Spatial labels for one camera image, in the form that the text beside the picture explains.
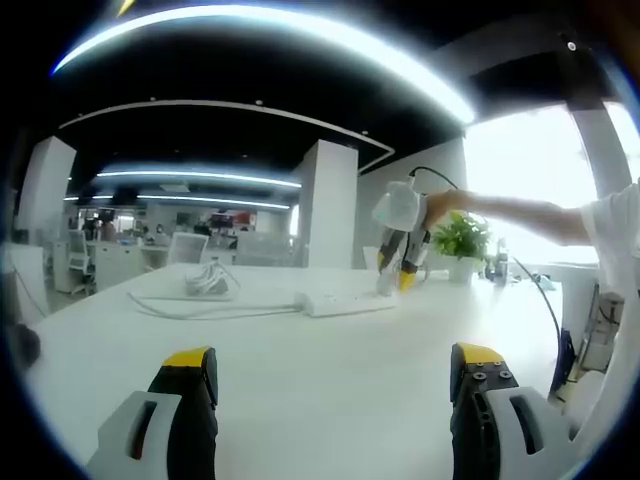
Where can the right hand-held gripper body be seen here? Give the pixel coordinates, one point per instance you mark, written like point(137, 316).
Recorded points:
point(400, 207)

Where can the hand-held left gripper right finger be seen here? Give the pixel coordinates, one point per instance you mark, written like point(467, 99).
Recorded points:
point(475, 430)

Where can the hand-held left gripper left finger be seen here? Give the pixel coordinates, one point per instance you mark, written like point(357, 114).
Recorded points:
point(195, 430)

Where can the white power strip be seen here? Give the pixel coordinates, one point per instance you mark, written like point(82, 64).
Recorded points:
point(340, 302)

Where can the white chair behind desk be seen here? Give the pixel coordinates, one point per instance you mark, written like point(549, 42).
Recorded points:
point(371, 257)

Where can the white desk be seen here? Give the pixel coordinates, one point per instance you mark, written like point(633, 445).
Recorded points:
point(325, 360)

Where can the long curved ceiling light strip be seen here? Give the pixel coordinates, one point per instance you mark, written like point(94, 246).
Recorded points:
point(320, 37)

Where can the person's right hand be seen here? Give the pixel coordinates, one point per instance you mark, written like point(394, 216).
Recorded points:
point(445, 206)

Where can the green potted plant white pot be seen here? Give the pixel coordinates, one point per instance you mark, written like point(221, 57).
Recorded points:
point(462, 237)

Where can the dark bottle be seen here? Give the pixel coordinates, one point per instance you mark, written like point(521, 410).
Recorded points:
point(497, 262)

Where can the light blue cloth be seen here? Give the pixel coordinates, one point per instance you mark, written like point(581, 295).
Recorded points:
point(542, 282)

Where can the white mesh office chair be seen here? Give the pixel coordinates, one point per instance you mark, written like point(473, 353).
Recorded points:
point(189, 247)

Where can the dark round object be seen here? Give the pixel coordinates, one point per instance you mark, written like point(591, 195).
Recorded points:
point(25, 345)

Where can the person's white shirt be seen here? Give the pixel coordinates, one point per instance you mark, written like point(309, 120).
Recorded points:
point(612, 280)

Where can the white office chair with armrests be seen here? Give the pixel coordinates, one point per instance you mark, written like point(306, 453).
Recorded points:
point(80, 260)

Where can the red wall screen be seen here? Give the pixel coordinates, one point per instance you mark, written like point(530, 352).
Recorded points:
point(234, 220)

